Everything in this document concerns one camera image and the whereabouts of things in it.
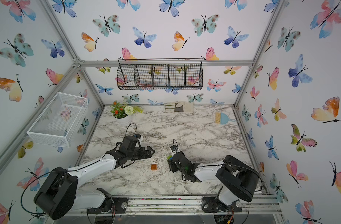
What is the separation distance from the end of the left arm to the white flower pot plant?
0.32 metres

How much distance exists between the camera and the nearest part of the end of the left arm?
2.10 feet

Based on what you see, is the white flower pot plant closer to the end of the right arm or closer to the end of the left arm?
the end of the left arm

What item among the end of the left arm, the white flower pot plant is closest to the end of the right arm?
the end of the left arm

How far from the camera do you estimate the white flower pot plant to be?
978 mm
